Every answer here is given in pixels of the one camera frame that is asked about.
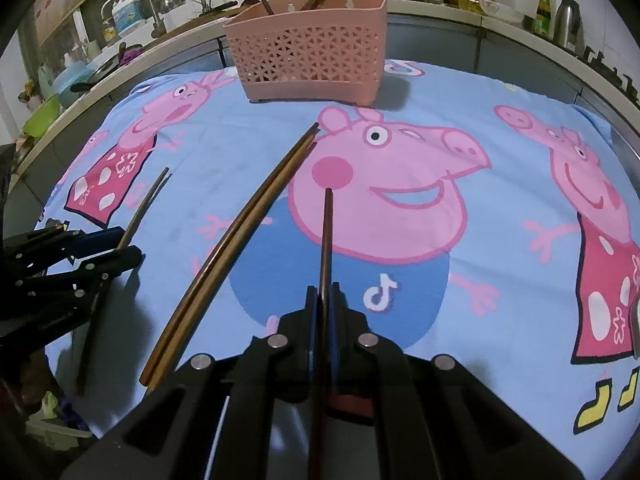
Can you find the steel kettle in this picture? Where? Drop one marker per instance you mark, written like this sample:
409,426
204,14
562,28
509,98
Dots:
568,22

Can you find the black gas stove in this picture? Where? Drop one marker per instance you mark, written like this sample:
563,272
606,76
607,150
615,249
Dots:
610,72

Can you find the green glass bottle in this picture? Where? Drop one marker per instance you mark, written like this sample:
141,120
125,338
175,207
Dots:
543,12

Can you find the colourful wall poster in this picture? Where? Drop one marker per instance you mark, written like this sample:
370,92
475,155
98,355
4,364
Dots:
55,5

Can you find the clear plastic bottle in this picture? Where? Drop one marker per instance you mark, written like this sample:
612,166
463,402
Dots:
46,80

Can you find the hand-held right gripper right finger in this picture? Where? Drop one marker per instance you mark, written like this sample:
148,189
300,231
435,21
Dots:
338,340

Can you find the reddish brown chopstick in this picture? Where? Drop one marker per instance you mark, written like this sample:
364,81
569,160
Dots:
327,240

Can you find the blue cartoon pig printed blanket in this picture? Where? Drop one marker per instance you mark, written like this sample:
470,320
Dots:
450,260

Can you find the thin dark chopstick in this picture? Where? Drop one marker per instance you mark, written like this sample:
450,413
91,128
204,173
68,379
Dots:
152,203
145,199

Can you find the pink plastic utensil basket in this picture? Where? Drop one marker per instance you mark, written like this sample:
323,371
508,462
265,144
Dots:
310,55

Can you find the white ceramic bowl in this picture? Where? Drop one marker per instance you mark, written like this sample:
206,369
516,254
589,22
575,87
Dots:
499,10

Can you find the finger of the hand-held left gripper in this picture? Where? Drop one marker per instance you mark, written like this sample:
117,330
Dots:
97,241
115,262

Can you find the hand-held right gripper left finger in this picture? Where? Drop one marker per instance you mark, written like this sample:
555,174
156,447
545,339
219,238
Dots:
313,330

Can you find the tall steel faucet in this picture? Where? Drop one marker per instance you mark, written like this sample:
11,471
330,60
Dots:
150,10

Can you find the glossy brown chopstick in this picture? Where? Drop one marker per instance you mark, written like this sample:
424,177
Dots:
192,313
180,310

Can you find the white jug with blue label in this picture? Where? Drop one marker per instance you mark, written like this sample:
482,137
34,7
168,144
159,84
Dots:
129,16

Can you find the light blue plastic container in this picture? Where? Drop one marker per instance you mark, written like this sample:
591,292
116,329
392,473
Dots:
72,85

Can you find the purple cloth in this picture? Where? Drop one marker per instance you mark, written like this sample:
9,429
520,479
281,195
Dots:
132,55

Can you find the black frying pan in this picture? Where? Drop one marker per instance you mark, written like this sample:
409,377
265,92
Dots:
100,70

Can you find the green plastic bowl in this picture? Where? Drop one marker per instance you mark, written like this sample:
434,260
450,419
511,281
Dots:
42,117

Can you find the wooden cutting board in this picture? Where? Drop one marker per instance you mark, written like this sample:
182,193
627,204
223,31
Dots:
200,22

